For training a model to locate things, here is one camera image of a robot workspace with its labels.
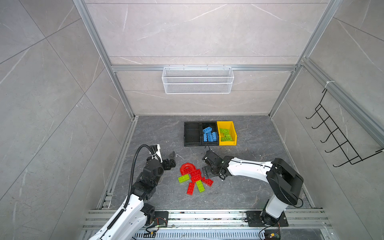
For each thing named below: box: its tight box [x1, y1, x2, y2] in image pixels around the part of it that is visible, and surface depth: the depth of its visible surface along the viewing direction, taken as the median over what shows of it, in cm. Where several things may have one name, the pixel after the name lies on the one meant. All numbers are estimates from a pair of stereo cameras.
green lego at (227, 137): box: [221, 134, 233, 142], surface depth 106 cm
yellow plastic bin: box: [216, 120, 237, 146], surface depth 106 cm
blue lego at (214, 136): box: [212, 131, 217, 142], surface depth 106 cm
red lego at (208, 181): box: [201, 176, 214, 187], surface depth 86 cm
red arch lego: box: [180, 162, 196, 176], surface depth 92 cm
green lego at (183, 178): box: [178, 174, 190, 183], surface depth 87 cm
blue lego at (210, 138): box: [207, 132, 214, 142], surface depth 106 cm
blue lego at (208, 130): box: [202, 126, 213, 134], surface depth 107 cm
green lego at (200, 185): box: [195, 180, 205, 193], surface depth 84 cm
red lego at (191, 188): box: [187, 182, 195, 196], surface depth 84 cm
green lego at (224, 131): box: [219, 128, 230, 136], surface depth 109 cm
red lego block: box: [190, 168, 202, 184], surface depth 88 cm
